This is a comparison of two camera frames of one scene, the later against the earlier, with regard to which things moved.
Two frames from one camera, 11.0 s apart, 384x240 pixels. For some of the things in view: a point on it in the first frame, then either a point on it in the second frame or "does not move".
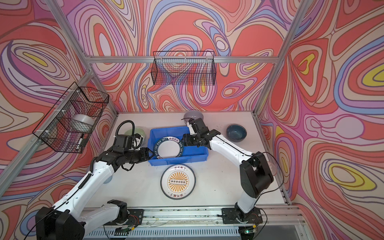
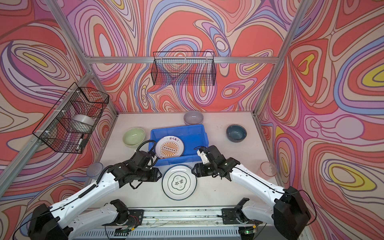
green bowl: [136, 130] does not move
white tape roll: [82, 122] does not move
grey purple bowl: [192, 114] does not move
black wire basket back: [184, 68] does not move
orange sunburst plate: [178, 181] -> [169, 147]
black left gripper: [144, 155] -> [156, 174]
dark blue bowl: [236, 133] does not move
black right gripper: [187, 139] -> [200, 171]
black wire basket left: [69, 123] does not move
